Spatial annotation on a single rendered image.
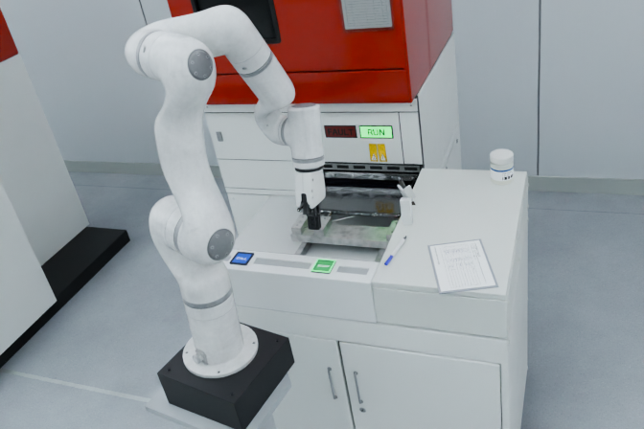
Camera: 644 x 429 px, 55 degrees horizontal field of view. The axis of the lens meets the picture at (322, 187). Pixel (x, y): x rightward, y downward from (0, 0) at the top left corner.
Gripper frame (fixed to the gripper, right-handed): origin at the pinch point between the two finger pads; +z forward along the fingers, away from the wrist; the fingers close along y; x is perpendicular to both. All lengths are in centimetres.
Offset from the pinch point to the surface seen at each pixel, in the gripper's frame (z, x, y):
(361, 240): 18.1, 2.3, -29.8
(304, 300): 24.7, -5.7, -0.8
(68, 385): 106, -149, -37
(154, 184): 69, -220, -211
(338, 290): 19.8, 5.5, 0.3
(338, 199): 12, -12, -49
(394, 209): 12.6, 9.1, -44.6
